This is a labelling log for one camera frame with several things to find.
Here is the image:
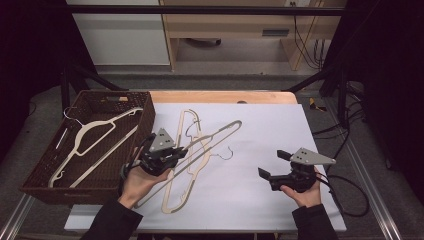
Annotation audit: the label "person's left hand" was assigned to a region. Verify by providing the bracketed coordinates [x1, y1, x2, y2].
[118, 149, 172, 209]

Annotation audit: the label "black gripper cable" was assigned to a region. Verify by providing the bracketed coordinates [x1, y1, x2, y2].
[316, 171, 370, 218]
[118, 134, 156, 198]

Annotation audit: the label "white table board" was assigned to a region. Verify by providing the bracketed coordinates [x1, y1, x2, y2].
[64, 102, 348, 233]

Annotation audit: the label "aluminium rail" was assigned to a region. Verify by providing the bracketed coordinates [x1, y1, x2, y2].
[0, 194, 34, 240]
[344, 139, 404, 240]

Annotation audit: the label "brown woven basket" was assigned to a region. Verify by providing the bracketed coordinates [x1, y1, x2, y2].
[18, 89, 157, 206]

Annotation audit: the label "white cabinet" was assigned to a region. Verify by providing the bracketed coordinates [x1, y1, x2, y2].
[66, 0, 171, 67]

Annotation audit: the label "beige clothes hanger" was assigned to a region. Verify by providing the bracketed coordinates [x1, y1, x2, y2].
[161, 108, 235, 215]
[134, 119, 243, 210]
[48, 106, 144, 189]

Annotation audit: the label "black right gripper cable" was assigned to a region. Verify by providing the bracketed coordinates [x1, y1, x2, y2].
[316, 171, 370, 218]

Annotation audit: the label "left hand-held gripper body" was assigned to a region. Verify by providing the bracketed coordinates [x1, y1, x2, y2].
[138, 128, 178, 177]

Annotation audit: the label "black floor cables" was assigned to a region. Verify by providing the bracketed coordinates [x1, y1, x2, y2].
[313, 106, 366, 141]

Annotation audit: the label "light wooden desk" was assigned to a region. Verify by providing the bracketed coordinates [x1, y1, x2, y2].
[159, 0, 348, 72]

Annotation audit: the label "black curtain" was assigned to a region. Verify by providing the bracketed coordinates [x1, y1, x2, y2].
[321, 0, 424, 204]
[0, 0, 98, 161]

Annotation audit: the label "black hanging cables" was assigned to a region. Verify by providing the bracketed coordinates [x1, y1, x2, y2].
[292, 14, 325, 71]

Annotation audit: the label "black horizontal frame bar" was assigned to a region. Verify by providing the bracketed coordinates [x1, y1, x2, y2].
[64, 4, 348, 17]

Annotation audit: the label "yellow and black tool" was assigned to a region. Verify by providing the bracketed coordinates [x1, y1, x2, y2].
[308, 97, 328, 113]

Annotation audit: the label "black metal stand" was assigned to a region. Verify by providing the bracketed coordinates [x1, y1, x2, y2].
[59, 64, 129, 118]
[283, 66, 351, 129]

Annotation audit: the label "person's right hand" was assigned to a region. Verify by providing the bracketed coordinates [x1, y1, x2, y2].
[279, 167, 324, 208]

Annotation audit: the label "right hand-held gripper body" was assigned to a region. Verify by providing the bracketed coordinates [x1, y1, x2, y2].
[268, 147, 337, 194]

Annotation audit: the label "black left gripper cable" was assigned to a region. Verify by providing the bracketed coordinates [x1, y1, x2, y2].
[118, 134, 156, 198]

